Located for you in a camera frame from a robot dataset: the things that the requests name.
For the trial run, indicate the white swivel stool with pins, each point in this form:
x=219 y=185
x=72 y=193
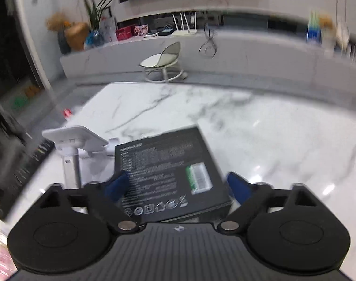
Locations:
x=160 y=60

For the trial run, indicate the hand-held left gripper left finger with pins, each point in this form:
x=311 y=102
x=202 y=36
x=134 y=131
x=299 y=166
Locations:
x=116 y=187

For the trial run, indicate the dark flat printed object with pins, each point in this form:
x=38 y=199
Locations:
x=16 y=178

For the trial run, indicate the brown teddy bear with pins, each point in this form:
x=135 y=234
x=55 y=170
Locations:
x=325 y=22

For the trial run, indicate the white marble tv console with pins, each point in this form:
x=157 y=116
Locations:
x=254 y=52

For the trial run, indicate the dark vase with dried flowers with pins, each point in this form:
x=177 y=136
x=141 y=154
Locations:
x=62 y=42

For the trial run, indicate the white phone stand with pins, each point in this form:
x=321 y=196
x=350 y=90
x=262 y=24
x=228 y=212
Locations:
x=71 y=149

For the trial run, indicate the small black device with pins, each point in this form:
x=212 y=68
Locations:
x=163 y=32

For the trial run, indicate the round paper fan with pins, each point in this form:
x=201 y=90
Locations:
x=343 y=35

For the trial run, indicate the black product box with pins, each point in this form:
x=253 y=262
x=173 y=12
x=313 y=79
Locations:
x=166 y=166

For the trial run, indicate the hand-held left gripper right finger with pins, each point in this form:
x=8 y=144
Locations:
x=238 y=188

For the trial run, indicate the green plant in blue vase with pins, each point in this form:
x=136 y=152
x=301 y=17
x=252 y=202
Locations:
x=94 y=36

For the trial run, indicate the white router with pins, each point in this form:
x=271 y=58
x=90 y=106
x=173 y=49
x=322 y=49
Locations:
x=185 y=32

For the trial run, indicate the red gift box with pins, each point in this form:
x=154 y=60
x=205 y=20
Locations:
x=125 y=33

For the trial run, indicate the green and blue painted card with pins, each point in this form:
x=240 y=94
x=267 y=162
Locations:
x=314 y=29

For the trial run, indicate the pink printed box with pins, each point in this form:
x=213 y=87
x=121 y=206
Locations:
x=141 y=30

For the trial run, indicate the gold vase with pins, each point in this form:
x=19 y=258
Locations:
x=76 y=36

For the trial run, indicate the white printed gift bag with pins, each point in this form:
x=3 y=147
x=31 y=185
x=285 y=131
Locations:
x=109 y=30

